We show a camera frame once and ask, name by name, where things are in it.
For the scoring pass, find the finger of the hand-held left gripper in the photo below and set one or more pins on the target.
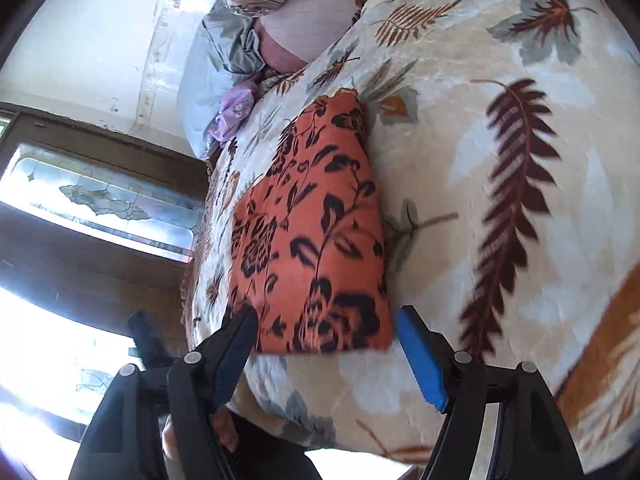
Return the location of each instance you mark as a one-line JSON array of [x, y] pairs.
[[147, 337]]

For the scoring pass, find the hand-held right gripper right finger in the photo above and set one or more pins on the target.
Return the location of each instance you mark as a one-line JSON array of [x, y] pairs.
[[424, 355]]

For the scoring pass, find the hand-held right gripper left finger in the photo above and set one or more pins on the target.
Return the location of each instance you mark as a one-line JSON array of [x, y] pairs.
[[232, 360]]

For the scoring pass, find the orange floral small garment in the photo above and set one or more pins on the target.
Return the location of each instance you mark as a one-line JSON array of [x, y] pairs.
[[310, 220]]

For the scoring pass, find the person's left hand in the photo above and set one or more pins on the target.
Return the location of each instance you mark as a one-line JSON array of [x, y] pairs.
[[225, 432]]

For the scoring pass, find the wooden door with glass panel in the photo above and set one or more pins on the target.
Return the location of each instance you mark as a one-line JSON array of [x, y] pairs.
[[90, 260]]

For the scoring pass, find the leaf-print cream blanket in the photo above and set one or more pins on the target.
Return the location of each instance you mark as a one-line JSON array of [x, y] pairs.
[[500, 185]]

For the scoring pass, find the purple cloth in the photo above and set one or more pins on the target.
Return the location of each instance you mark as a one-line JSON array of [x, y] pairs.
[[235, 107]]

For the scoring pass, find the grey cloth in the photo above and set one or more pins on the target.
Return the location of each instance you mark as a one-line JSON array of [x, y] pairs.
[[210, 70]]

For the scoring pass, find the pink bed sheet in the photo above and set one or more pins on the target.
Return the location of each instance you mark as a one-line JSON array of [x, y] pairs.
[[310, 25]]

